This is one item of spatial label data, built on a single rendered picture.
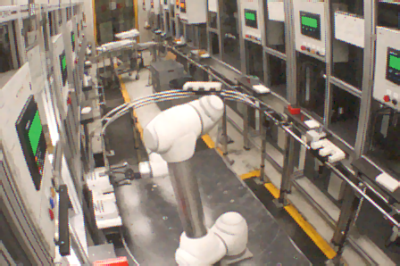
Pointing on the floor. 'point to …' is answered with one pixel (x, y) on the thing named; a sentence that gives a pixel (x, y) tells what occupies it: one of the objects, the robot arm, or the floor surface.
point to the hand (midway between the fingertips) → (104, 178)
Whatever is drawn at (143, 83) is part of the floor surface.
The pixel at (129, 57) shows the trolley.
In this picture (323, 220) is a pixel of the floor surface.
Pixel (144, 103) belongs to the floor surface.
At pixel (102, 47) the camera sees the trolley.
